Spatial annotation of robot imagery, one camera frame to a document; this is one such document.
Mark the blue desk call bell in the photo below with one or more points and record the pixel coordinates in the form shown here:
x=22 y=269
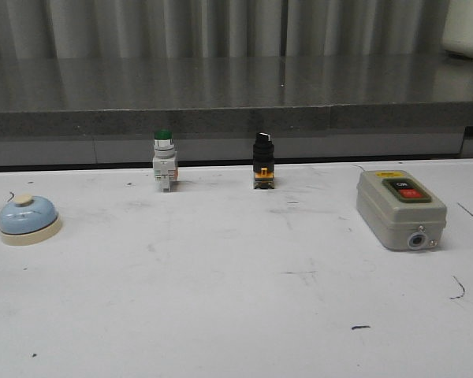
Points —
x=28 y=219

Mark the green indicator push button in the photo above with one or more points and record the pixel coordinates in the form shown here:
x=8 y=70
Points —
x=165 y=164

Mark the grey stone counter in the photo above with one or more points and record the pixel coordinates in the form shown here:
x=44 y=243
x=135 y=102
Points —
x=103 y=112

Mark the white container in background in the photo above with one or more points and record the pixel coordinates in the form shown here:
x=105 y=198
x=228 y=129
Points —
x=457 y=36

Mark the black selector switch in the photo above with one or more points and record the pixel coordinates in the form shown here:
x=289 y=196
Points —
x=263 y=161

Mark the grey on-off switch box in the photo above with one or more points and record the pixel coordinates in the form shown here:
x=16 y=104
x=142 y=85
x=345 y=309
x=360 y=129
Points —
x=400 y=211

